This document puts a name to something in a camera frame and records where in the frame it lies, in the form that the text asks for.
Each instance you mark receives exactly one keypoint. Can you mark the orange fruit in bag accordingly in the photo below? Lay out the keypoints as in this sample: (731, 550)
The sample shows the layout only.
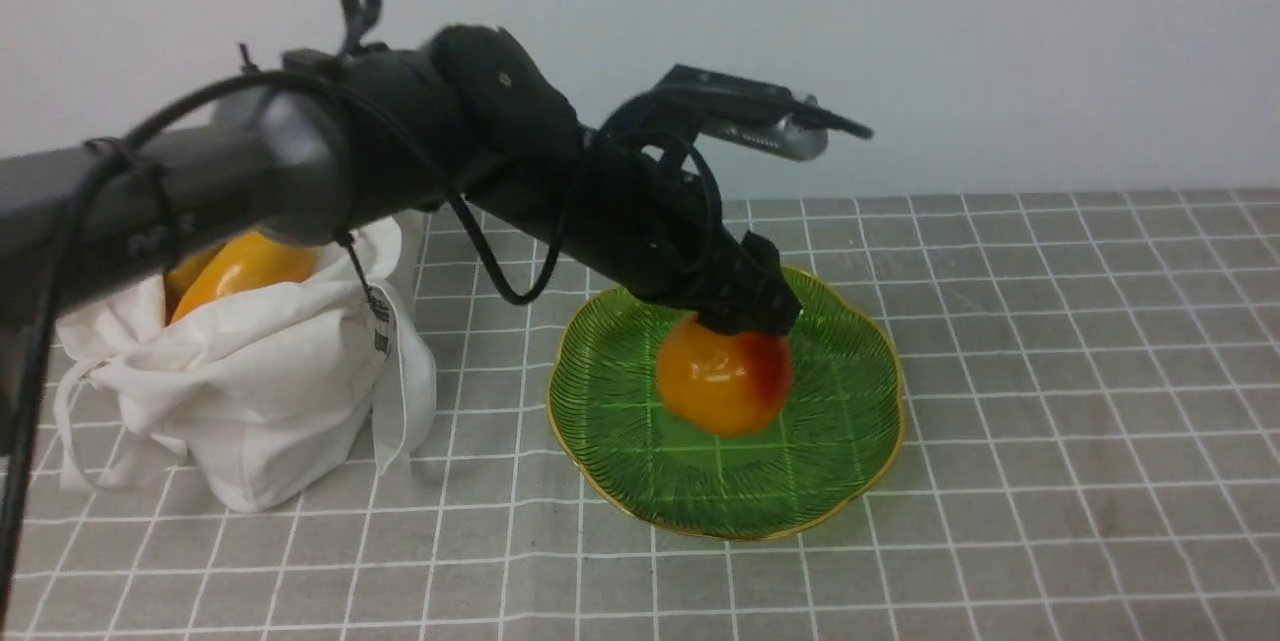
(247, 262)

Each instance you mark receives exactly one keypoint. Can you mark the orange red mango fruit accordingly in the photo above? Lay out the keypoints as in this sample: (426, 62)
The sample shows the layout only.
(728, 385)

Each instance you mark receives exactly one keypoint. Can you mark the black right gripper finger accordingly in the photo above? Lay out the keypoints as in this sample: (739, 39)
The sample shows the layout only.
(773, 316)

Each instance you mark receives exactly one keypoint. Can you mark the grey checked tablecloth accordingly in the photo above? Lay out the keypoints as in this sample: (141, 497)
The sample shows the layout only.
(1092, 455)

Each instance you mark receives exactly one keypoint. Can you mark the green glass plate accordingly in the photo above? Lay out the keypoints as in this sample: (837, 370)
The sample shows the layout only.
(840, 430)

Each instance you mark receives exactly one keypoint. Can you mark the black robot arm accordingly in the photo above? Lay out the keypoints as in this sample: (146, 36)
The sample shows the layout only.
(323, 146)

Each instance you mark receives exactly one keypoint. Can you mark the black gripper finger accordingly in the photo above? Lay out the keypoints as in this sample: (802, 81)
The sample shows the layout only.
(761, 288)

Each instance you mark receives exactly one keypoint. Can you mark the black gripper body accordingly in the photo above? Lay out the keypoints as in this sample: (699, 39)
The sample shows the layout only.
(657, 232)

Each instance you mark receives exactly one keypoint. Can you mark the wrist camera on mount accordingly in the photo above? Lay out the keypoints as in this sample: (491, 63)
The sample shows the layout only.
(688, 102)

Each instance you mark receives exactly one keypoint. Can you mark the white cloth tote bag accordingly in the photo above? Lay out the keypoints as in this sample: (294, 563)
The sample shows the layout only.
(264, 391)

